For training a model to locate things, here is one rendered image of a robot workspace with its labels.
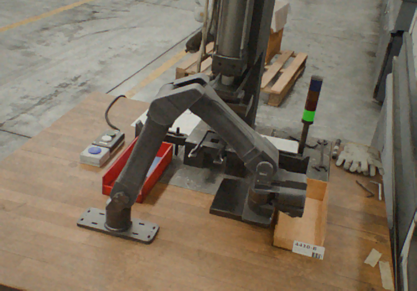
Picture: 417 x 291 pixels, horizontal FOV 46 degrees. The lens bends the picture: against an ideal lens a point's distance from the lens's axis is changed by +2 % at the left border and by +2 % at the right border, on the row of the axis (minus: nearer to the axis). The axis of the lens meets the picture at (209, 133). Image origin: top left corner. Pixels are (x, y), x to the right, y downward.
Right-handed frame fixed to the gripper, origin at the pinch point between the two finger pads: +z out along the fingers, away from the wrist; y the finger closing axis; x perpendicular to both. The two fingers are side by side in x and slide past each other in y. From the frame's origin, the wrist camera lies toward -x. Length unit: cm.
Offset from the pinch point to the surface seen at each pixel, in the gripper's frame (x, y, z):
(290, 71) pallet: 1, 256, 236
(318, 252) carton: -16.4, -5.9, -1.2
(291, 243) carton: -9.8, -5.4, -1.6
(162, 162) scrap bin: 30.7, 13.4, 7.4
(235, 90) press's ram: 13.1, 31.9, -9.9
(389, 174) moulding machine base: -48, 57, 59
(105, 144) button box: 51, 18, 12
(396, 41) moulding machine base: -78, 263, 185
